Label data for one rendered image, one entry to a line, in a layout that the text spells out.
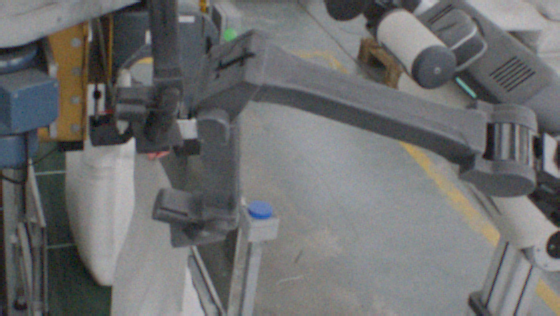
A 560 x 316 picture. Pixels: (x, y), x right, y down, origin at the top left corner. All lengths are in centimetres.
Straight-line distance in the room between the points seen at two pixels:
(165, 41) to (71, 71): 35
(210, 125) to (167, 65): 59
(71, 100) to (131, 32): 21
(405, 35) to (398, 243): 230
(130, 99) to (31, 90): 20
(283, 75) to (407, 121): 17
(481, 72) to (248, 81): 50
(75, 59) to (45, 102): 27
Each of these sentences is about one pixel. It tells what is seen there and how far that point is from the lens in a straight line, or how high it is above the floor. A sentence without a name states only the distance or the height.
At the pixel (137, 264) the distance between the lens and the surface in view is 190.
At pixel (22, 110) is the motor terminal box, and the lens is 161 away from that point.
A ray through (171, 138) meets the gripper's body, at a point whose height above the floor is 113.
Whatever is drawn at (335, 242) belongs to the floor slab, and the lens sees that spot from 347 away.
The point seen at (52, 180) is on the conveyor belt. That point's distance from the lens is 300.
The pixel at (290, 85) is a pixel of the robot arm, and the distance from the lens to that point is 99.
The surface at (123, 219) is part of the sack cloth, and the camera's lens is 246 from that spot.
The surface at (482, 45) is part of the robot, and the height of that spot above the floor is 155.
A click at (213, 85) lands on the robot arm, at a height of 158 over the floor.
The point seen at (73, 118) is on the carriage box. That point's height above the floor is 108.
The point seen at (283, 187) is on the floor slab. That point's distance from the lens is 375.
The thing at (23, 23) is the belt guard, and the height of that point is 141.
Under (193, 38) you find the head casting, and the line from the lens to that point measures 190.
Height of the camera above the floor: 204
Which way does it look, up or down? 31 degrees down
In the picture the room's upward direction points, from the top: 9 degrees clockwise
